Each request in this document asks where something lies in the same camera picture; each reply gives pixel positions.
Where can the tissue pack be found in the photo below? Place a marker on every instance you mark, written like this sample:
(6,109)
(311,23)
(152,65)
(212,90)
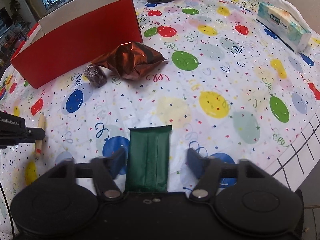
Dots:
(284,19)

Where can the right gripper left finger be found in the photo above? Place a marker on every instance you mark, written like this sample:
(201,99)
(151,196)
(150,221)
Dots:
(116,162)

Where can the brown foil snack bag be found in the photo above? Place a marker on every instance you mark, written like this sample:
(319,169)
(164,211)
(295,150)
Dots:
(131,61)

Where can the dark round wrapped candy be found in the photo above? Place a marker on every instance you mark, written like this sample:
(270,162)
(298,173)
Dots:
(95,75)

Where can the red cardboard box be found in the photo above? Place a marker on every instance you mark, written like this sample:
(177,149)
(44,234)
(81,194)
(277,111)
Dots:
(73,35)

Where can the wooden stick snack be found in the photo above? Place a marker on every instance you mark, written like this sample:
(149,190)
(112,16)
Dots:
(40,135)

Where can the balloon print tablecloth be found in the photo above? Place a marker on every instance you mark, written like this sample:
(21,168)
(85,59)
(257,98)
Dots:
(228,88)

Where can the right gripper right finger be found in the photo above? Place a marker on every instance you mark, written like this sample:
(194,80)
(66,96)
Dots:
(196,163)

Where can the green snack packet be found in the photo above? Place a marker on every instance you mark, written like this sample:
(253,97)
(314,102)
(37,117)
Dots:
(148,159)

